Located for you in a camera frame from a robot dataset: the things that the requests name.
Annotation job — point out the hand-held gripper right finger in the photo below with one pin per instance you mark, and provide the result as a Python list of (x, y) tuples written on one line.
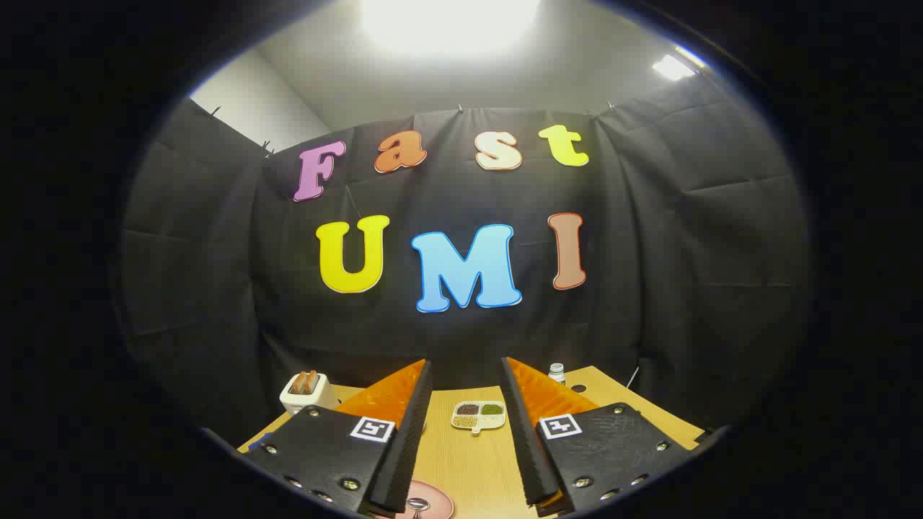
[(525, 440)]

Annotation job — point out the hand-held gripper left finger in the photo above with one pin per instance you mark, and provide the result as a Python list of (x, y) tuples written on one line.
[(411, 440)]

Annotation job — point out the metal spoon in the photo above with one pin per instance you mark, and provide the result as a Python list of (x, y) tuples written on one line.
[(418, 504)]

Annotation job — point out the pile of green beans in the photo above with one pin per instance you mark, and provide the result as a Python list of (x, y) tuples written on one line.
[(492, 409)]

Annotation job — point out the white divided dish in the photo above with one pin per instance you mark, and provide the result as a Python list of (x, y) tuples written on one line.
[(476, 424)]

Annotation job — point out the pile of yellow soybeans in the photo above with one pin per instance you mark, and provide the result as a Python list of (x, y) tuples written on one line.
[(466, 421)]

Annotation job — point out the pink plate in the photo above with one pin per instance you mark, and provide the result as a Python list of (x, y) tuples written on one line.
[(438, 497)]

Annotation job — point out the pile of dark red beans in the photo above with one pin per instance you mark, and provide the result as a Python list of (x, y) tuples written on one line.
[(468, 409)]

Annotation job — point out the white bottle with green cap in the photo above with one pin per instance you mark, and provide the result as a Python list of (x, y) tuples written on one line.
[(557, 375)]

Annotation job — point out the white toaster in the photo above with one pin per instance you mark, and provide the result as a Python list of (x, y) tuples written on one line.
[(310, 401)]

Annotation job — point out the toasted bread slice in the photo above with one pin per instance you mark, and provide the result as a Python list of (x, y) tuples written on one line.
[(311, 381), (298, 383)]

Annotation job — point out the blue cloth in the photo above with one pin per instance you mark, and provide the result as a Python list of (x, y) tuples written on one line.
[(257, 441)]

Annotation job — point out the small ceiling light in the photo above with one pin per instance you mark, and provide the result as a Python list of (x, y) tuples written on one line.
[(670, 68)]

